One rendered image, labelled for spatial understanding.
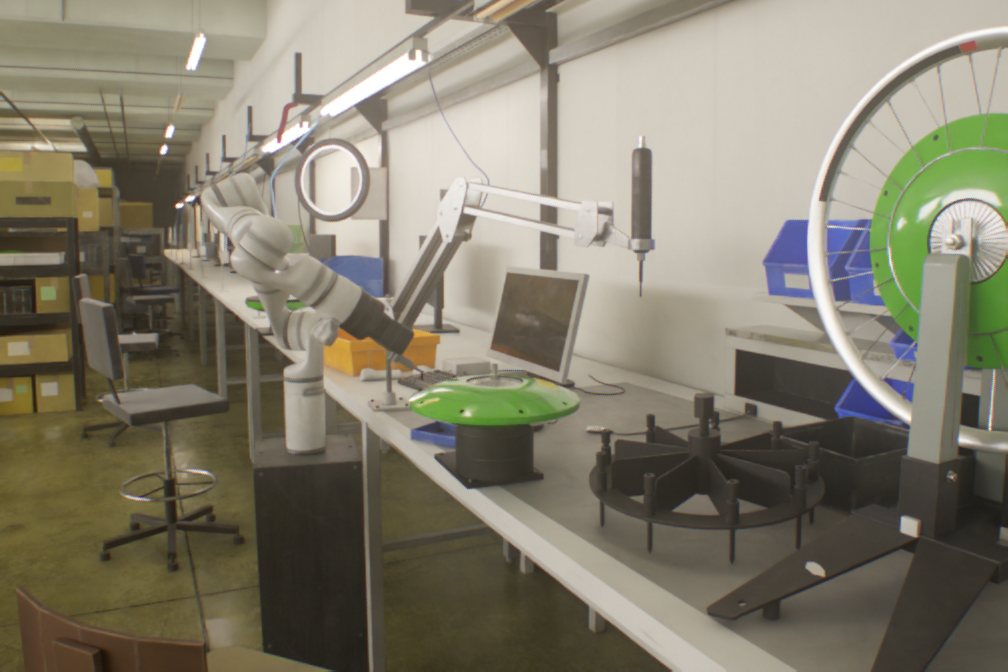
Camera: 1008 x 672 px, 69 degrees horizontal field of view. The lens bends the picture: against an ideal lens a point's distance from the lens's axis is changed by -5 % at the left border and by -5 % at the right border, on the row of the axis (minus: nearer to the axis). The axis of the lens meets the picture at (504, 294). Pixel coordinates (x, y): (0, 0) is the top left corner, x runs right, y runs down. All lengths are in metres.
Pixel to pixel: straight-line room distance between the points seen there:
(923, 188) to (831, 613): 0.54
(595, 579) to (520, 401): 0.38
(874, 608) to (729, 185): 1.41
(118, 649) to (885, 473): 1.13
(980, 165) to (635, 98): 1.68
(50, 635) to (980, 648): 1.09
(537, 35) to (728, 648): 2.50
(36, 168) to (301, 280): 5.39
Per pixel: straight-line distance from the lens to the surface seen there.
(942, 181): 1.08
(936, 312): 1.01
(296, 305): 3.44
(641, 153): 1.44
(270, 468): 1.79
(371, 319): 1.28
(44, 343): 6.58
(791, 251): 1.87
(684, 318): 2.37
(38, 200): 6.54
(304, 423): 1.84
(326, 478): 1.80
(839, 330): 1.20
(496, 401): 1.32
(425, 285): 1.84
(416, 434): 1.70
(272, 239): 1.22
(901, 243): 1.11
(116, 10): 9.91
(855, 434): 1.61
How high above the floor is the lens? 1.37
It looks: 5 degrees down
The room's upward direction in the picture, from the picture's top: straight up
